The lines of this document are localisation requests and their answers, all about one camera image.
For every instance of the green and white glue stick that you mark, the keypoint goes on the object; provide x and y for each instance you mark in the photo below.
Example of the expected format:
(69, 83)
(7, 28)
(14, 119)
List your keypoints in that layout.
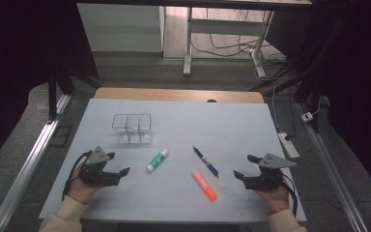
(157, 160)

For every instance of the small white adapter box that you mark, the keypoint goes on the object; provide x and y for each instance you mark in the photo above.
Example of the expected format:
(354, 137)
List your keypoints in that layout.
(307, 117)

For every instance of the aluminium rail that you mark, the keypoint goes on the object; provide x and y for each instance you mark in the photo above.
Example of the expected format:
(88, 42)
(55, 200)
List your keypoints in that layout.
(29, 167)
(331, 174)

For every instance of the white table sheet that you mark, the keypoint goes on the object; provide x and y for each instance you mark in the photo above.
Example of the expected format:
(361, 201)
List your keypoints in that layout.
(180, 129)

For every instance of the clear plastic pen holder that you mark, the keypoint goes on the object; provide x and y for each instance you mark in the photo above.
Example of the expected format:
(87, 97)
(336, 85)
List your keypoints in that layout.
(132, 127)

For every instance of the black metal stand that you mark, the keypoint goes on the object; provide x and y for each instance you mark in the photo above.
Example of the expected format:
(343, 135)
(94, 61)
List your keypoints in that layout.
(52, 96)

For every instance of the person's right hand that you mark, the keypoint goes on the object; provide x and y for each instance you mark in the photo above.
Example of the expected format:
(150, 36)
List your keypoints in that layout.
(275, 198)

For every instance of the orange highlighter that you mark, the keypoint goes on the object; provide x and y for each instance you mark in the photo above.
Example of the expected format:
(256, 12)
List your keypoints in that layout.
(205, 186)

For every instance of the white desk frame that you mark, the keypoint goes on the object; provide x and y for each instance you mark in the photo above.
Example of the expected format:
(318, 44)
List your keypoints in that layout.
(225, 27)

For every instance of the person's left hand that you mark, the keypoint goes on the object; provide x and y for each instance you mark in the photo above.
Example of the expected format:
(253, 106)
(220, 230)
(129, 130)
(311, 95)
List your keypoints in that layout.
(80, 190)

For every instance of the blue pen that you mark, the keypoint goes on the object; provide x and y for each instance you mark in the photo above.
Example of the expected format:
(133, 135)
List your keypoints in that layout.
(206, 162)

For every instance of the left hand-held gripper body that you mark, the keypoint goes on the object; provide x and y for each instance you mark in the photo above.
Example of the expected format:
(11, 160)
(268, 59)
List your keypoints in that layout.
(98, 172)

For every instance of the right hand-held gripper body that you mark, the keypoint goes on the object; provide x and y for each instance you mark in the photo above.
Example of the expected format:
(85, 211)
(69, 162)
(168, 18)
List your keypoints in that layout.
(264, 180)

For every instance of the white power strip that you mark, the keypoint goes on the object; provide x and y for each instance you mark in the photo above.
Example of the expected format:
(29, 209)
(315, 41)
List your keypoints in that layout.
(289, 145)

